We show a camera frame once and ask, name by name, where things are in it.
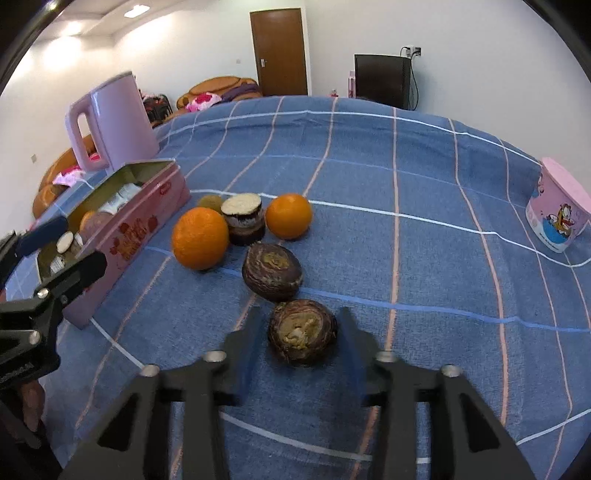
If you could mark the small yellow-green fruit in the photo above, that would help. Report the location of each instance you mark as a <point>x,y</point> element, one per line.
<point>210,203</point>

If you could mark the cut water chestnut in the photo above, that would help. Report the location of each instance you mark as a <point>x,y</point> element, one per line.
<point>242,219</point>
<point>64,242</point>

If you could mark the pink floral cushion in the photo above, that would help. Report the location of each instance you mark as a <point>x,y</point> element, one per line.
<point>69,176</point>
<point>203,101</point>

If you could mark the brown wooden door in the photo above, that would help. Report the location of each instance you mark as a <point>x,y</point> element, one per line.
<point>279,50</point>

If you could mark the white wall socket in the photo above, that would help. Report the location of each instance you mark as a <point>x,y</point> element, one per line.
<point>411,50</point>

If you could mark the person's left hand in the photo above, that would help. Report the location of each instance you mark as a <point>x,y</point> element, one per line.
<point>32,406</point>

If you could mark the large orange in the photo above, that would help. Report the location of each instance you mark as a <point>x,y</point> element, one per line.
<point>201,237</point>

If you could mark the purple blanket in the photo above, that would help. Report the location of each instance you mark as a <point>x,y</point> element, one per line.
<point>242,91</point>

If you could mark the square ceiling light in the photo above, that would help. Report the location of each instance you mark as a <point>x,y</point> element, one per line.
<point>133,11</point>

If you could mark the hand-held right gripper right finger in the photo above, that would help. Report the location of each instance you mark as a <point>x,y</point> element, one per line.
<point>358,364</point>

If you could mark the pink tin box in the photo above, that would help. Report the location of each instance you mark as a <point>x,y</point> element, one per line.
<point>138,221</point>

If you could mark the pink cartoon cup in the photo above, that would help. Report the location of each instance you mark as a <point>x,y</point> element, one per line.
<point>558,212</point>

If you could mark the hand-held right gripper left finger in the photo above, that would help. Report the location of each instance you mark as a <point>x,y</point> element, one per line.
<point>244,364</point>

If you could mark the purple electric kettle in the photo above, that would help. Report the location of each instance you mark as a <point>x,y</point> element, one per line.
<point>122,124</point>

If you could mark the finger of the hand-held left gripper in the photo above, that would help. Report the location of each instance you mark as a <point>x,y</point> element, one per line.
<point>78,272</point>
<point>44,233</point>

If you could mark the brown leather armchair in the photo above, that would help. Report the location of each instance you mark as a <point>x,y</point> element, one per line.
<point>217,84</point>

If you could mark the black television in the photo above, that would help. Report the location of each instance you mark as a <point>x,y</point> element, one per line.
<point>382,81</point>

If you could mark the cut water chestnut back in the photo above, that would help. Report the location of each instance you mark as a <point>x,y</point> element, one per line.
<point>242,219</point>

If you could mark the dark water chestnut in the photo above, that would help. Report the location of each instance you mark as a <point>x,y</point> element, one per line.
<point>302,332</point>
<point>272,272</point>

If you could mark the red flower bouquet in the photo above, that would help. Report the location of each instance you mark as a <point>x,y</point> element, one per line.
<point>157,108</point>

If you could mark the brown leather sofa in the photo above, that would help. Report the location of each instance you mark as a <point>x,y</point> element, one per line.
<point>62,159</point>

